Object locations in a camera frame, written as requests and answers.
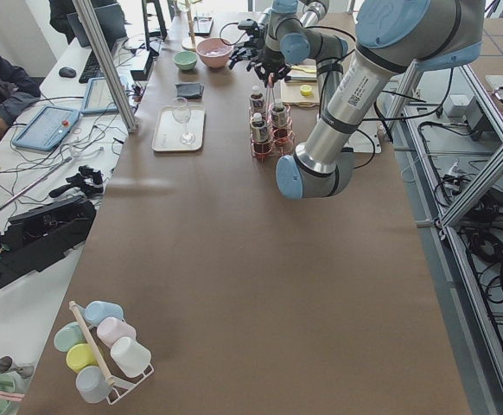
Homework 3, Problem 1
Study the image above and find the blue teach pendant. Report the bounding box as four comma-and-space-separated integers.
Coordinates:
80, 77, 118, 115
12, 105, 80, 151

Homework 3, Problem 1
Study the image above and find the steel jigger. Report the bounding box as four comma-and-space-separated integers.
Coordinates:
0, 355, 35, 379

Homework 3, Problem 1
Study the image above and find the pink cup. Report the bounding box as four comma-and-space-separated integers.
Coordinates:
97, 316, 137, 348

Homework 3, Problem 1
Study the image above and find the white cup rack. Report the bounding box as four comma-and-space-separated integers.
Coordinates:
69, 301, 154, 405

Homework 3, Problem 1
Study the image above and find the wooden mug tree stand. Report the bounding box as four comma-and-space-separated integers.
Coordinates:
176, 0, 201, 52

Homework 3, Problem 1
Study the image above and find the yellow plastic knife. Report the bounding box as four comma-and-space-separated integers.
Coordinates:
291, 65, 316, 73

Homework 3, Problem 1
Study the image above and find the black computer mouse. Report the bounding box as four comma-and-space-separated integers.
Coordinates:
58, 67, 77, 79

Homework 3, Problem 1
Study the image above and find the green bowl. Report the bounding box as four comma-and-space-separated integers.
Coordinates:
173, 50, 198, 71

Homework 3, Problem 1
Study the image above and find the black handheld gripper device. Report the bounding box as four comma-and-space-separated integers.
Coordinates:
48, 165, 104, 198

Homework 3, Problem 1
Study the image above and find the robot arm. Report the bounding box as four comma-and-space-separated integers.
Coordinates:
259, 1, 485, 200
229, 1, 348, 80

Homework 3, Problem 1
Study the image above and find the pink bowl with ice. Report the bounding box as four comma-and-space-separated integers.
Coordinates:
196, 37, 233, 68

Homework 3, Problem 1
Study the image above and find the yellow cup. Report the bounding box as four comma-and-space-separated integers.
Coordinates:
66, 343, 98, 374

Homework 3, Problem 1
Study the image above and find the green cup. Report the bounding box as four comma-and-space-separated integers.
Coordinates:
54, 322, 86, 353

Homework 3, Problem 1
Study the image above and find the wooden cutting board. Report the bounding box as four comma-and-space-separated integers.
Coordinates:
280, 69, 320, 106

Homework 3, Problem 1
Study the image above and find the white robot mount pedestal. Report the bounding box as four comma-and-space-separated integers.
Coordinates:
345, 122, 382, 155

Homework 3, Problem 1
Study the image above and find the cream rabbit tray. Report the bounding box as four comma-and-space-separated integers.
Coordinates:
151, 104, 206, 152

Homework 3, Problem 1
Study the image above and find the grey blue cup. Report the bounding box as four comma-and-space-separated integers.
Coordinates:
75, 366, 112, 404

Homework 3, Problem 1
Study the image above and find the black small tray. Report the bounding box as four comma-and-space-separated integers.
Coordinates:
193, 16, 213, 37

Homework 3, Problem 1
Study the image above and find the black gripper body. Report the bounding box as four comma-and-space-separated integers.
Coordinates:
228, 19, 265, 69
255, 47, 290, 82

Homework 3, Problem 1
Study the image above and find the black keyboard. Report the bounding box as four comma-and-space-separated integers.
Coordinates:
78, 51, 101, 84

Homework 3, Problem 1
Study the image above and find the clear wine glass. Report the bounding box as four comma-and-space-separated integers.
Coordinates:
172, 97, 195, 145

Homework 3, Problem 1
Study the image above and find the grey folded cloth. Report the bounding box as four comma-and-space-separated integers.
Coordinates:
175, 82, 204, 99

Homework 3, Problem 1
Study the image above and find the white cup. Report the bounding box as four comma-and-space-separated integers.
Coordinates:
110, 336, 151, 378

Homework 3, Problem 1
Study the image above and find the black equipment case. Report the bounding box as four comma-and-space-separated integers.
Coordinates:
0, 196, 96, 289

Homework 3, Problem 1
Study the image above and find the aluminium frame post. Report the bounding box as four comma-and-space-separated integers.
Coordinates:
73, 0, 137, 134

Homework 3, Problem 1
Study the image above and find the copper wire bottle basket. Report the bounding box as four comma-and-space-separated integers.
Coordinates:
248, 82, 295, 161

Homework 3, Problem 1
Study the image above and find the half lemon slice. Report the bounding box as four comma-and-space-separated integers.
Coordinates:
300, 85, 313, 96

